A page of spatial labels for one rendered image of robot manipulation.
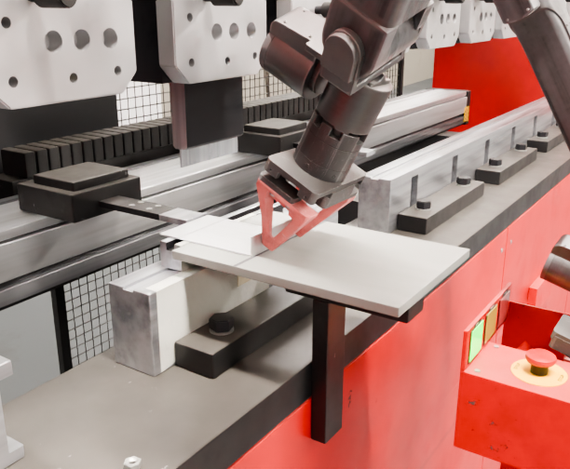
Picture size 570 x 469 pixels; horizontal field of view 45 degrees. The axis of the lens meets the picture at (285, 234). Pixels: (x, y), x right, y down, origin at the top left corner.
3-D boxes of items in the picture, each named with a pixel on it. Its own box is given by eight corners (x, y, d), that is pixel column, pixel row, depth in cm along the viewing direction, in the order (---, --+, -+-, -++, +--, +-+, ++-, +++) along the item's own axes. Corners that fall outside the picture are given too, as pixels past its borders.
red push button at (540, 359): (549, 387, 90) (553, 363, 89) (519, 379, 92) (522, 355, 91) (557, 374, 93) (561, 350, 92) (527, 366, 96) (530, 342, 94)
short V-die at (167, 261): (182, 271, 76) (180, 246, 75) (161, 265, 78) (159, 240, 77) (282, 224, 92) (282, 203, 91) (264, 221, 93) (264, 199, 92)
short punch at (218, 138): (188, 168, 75) (183, 78, 72) (174, 167, 76) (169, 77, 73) (243, 153, 83) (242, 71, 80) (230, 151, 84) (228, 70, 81)
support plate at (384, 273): (398, 318, 60) (399, 307, 60) (171, 259, 74) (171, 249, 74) (469, 257, 74) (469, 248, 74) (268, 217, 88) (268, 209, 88)
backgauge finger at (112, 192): (162, 246, 79) (160, 204, 78) (19, 210, 93) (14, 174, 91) (227, 220, 89) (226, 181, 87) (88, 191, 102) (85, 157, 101)
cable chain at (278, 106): (242, 127, 145) (242, 108, 143) (220, 125, 148) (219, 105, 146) (345, 102, 179) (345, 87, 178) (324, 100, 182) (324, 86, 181)
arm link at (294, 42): (359, 47, 55) (420, 6, 60) (254, -21, 59) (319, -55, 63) (331, 151, 65) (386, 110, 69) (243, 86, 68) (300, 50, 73)
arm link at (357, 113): (380, 84, 60) (408, 78, 65) (320, 44, 63) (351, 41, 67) (346, 149, 64) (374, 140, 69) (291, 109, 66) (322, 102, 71)
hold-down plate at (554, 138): (546, 153, 180) (548, 141, 179) (525, 150, 183) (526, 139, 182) (572, 135, 204) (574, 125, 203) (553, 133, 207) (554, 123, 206)
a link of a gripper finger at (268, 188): (231, 234, 72) (264, 160, 67) (271, 217, 78) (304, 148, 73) (278, 274, 70) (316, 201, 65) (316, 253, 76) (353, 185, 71)
